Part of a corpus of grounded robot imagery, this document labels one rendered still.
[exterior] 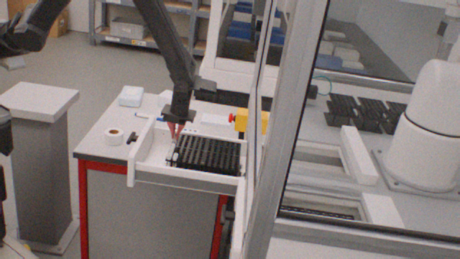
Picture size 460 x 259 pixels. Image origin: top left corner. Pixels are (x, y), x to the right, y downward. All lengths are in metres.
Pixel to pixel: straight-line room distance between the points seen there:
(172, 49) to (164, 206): 0.72
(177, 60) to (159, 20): 0.14
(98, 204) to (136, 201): 0.16
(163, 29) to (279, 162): 0.49
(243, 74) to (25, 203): 1.20
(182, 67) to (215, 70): 0.94
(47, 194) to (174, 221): 0.71
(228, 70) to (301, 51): 1.44
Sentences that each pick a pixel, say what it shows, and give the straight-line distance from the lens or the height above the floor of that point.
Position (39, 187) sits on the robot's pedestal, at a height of 0.35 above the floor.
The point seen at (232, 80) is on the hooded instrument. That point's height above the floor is 0.86.
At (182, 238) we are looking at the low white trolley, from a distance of 1.71.
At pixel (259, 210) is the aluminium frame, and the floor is 1.11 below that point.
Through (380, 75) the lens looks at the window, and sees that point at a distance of 0.69.
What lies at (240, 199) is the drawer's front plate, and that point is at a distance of 1.09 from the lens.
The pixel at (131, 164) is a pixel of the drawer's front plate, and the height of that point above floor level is 0.90.
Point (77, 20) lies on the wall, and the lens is 5.91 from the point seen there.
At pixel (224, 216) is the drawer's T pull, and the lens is 1.06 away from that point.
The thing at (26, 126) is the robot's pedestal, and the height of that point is 0.66.
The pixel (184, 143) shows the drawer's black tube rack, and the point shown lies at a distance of 1.37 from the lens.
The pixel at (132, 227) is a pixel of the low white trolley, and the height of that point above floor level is 0.44.
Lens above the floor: 1.56
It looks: 27 degrees down
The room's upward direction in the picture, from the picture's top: 9 degrees clockwise
